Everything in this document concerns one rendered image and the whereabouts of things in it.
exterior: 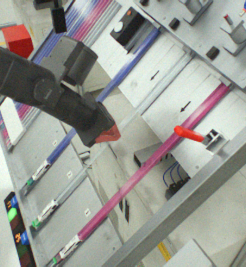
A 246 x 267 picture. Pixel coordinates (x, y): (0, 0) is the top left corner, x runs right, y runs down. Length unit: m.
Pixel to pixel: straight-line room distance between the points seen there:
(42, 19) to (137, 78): 1.26
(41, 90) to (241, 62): 0.29
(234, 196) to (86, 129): 0.56
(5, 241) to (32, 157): 0.84
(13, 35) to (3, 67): 0.99
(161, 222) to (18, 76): 0.32
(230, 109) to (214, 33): 0.13
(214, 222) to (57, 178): 0.45
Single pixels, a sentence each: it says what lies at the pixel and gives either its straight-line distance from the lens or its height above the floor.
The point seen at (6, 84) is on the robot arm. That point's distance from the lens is 0.42.
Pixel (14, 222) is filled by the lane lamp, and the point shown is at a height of 0.66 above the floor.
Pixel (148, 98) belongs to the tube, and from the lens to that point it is 0.62.
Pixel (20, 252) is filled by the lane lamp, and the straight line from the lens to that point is 0.86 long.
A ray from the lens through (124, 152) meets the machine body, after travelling 1.04.
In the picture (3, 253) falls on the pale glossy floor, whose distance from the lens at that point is 1.63.
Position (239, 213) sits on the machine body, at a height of 0.62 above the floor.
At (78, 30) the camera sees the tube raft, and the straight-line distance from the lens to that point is 0.90.
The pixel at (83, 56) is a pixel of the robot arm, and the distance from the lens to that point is 0.52.
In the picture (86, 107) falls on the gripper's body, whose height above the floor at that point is 1.05.
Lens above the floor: 1.40
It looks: 45 degrees down
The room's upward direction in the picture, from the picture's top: straight up
